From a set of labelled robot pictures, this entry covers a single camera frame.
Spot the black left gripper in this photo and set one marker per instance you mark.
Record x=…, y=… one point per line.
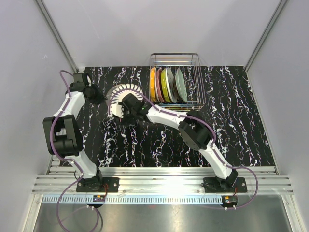
x=100, y=97

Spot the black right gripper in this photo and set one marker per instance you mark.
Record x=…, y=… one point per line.
x=124, y=109

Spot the white blue striped plate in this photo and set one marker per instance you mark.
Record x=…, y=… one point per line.
x=125, y=89

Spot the yellow polka dot plate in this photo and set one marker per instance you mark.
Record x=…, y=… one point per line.
x=152, y=84

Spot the white watermelon pattern plate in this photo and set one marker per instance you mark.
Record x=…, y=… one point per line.
x=170, y=80

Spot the pink polka dot plate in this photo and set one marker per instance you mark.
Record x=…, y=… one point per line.
x=158, y=85

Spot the lime green polka dot plate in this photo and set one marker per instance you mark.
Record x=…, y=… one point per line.
x=164, y=84

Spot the mint green floral plate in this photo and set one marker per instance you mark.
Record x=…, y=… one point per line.
x=180, y=85

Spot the red floral plate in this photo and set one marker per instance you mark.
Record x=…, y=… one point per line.
x=176, y=91

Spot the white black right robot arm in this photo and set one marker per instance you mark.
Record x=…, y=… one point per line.
x=195, y=132

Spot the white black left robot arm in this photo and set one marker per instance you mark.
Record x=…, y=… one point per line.
x=63, y=136

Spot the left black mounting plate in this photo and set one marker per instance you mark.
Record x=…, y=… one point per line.
x=105, y=184

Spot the black mounting plate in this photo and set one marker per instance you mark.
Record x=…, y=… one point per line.
x=105, y=184
x=213, y=185

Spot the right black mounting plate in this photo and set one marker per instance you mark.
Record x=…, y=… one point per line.
x=213, y=185

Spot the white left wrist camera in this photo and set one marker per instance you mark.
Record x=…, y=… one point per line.
x=89, y=80

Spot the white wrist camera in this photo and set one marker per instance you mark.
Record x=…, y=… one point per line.
x=116, y=110
x=89, y=80

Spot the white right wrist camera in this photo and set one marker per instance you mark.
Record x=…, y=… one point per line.
x=116, y=110

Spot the metal wire dish rack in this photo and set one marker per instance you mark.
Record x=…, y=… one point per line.
x=190, y=67

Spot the left aluminium frame post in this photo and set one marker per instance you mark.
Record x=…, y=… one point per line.
x=56, y=35

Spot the aluminium frame post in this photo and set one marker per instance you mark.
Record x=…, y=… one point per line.
x=56, y=35
x=270, y=25

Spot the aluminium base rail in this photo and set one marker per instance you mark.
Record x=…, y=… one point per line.
x=174, y=181

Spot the white slotted cable duct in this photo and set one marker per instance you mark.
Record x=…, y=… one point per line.
x=133, y=199

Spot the right aluminium frame post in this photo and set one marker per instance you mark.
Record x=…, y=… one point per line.
x=270, y=25

